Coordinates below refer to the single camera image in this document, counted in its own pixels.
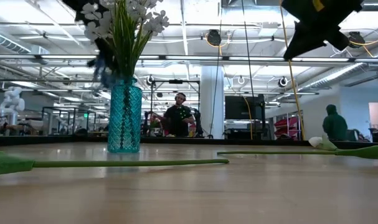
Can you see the red bin rack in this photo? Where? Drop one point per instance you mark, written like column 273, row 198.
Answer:
column 286, row 123

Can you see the teal glass vase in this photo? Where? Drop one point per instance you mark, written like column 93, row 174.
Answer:
column 124, row 124

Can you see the white robot figure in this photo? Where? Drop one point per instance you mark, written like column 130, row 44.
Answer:
column 12, row 102

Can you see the long green stem with leaf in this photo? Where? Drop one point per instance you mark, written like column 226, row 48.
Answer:
column 114, row 163

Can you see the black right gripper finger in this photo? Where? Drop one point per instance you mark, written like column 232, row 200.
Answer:
column 307, row 40
column 339, row 39

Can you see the person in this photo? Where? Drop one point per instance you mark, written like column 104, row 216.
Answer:
column 177, row 119
column 335, row 126

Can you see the blue artificial flower bunch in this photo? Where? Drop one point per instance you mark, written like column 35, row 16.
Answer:
column 98, row 70

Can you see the black monitor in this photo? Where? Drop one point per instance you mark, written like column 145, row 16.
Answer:
column 238, row 107

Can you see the white building column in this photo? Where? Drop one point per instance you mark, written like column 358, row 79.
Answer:
column 212, row 102

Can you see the white artificial flower bunch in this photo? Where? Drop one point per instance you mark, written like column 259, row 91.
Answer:
column 159, row 21
column 93, row 28

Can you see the black frame stand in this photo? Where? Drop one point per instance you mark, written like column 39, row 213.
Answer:
column 176, row 81

